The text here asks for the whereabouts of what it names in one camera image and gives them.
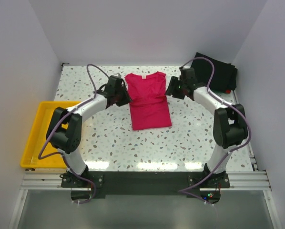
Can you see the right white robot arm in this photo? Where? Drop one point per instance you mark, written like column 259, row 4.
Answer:
column 229, row 128

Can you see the folded black t shirt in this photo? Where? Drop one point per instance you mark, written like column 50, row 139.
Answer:
column 224, row 73

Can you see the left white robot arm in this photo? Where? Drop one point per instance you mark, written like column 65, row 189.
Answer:
column 65, row 128

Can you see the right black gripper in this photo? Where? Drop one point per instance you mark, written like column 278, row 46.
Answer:
column 175, row 88

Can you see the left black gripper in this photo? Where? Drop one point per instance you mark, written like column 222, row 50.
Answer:
column 121, row 94

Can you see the yellow plastic tray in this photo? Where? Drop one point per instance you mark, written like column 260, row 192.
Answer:
column 37, row 137

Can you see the magenta t shirt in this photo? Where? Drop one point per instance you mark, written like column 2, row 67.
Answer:
column 149, row 106

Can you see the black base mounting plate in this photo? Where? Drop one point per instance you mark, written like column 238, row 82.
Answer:
column 100, row 184

